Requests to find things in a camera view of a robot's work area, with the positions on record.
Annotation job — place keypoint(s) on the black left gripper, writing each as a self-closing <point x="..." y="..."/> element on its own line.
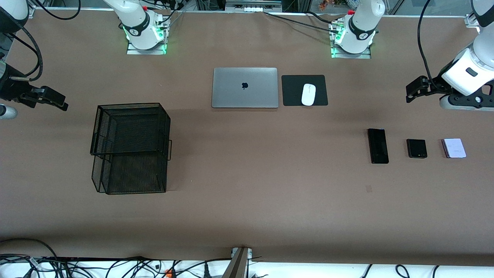
<point x="436" y="83"/>

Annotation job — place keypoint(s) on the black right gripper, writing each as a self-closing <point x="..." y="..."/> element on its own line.
<point x="9" y="89"/>

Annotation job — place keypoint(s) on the black flip phone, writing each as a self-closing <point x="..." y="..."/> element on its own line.
<point x="417" y="148"/>

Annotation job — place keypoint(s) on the lavender flip phone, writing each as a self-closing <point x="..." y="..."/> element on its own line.
<point x="454" y="148"/>

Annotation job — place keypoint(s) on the long black smartphone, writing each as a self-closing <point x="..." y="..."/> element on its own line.
<point x="378" y="146"/>

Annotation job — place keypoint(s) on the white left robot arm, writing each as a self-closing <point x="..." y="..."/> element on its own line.
<point x="361" y="27"/>

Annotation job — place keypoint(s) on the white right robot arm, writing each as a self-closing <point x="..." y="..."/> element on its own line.
<point x="135" y="23"/>

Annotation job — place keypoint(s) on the white computer mouse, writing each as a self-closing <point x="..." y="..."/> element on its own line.
<point x="308" y="94"/>

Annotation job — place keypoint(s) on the black mouse pad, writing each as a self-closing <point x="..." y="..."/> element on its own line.
<point x="293" y="90"/>

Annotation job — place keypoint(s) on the silver closed laptop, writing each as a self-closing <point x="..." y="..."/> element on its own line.
<point x="231" y="88"/>

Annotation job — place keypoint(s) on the silver power strip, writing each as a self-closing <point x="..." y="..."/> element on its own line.
<point x="251" y="8"/>

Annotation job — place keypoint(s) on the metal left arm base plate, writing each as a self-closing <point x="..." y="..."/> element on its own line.
<point x="364" y="55"/>

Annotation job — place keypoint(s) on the aluminium corner bracket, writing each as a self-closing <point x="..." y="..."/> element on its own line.
<point x="471" y="20"/>

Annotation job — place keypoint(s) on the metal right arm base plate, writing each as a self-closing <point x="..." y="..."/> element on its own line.
<point x="133" y="51"/>

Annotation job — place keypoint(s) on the grey aluminium camera post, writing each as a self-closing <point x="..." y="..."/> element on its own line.
<point x="237" y="264"/>

